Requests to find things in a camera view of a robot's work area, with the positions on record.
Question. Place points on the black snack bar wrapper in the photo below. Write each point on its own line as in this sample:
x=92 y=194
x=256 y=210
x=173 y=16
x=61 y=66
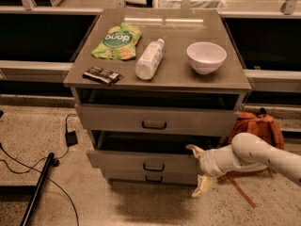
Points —
x=102 y=75

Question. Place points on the green snack bag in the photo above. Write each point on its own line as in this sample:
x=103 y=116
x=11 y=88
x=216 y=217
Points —
x=119 y=43

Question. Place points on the orange backpack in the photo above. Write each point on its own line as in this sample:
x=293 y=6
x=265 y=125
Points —
x=261 y=125

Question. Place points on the black power adapter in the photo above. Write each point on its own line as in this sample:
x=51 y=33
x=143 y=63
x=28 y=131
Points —
x=71 y=138

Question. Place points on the clear plastic water bottle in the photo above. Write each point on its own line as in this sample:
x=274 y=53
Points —
x=148 y=63

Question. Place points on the black metal pole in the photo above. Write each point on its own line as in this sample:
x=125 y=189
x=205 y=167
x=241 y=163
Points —
x=50 y=160

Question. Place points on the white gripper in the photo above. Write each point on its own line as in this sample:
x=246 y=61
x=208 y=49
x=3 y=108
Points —
x=207 y=164

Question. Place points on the white bowl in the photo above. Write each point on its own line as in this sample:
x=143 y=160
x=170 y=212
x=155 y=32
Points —
x=205 y=57

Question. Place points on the grey top drawer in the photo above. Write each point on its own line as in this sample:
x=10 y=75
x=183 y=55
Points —
x=157 y=120

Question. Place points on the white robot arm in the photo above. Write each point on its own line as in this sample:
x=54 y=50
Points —
x=246 y=153

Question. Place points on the grey drawer cabinet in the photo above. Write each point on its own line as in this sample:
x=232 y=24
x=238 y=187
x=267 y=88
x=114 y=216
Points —
x=175 y=84

